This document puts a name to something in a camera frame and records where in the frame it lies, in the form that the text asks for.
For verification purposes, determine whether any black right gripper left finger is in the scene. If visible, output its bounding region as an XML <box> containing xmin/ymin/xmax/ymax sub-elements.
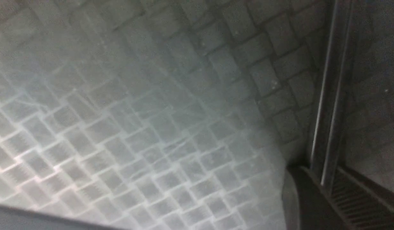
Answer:
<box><xmin>282</xmin><ymin>166</ymin><xmax>354</xmax><ymax>230</ymax></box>

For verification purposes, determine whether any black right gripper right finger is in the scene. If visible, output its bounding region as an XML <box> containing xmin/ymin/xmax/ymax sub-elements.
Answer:
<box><xmin>331</xmin><ymin>166</ymin><xmax>394</xmax><ymax>230</ymax></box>

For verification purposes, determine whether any black textured tray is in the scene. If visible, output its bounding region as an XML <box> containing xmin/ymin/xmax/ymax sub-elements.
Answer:
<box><xmin>0</xmin><ymin>0</ymin><xmax>334</xmax><ymax>230</ymax></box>

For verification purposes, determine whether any dark chopstick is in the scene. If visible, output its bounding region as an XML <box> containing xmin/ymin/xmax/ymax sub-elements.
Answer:
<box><xmin>308</xmin><ymin>0</ymin><xmax>357</xmax><ymax>190</ymax></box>

